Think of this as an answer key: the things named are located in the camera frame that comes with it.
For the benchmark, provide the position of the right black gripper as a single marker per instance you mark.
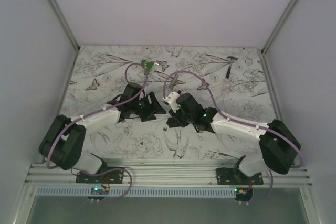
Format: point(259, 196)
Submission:
point(176, 116)

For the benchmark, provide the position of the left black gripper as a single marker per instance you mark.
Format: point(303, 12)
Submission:
point(153, 108)

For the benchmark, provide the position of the black fuse box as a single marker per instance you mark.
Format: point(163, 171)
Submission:
point(173, 122)

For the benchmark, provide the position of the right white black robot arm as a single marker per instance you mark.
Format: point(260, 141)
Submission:
point(278, 148)

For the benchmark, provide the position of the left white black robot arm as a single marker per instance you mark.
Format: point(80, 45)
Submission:
point(63, 143)

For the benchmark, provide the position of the silver clip with blue knob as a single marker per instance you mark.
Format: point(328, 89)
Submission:
point(175, 84)

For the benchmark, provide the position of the green circuit board connector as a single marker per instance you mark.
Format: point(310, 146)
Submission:
point(148, 65)

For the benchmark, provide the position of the floral printed table mat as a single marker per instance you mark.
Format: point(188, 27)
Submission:
point(102, 72)

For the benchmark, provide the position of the small black hammer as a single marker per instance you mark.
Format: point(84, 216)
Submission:
point(232, 59)

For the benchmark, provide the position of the right controller board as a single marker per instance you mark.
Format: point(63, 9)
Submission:
point(243, 194)

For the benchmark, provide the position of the controller board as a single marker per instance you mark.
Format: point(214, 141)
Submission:
point(243, 194)
point(97, 193)

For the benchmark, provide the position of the left controller board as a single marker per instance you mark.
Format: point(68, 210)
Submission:
point(97, 193)

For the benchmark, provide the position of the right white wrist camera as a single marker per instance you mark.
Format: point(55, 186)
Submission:
point(171, 100)

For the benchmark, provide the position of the aluminium mounting rail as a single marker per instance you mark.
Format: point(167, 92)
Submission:
point(145, 172)

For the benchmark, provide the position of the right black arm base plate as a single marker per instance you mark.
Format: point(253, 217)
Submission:
point(232, 176)

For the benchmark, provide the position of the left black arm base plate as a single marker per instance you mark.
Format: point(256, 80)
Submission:
point(114, 177)

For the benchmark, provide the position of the slotted grey cable duct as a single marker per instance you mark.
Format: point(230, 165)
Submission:
point(170, 192)

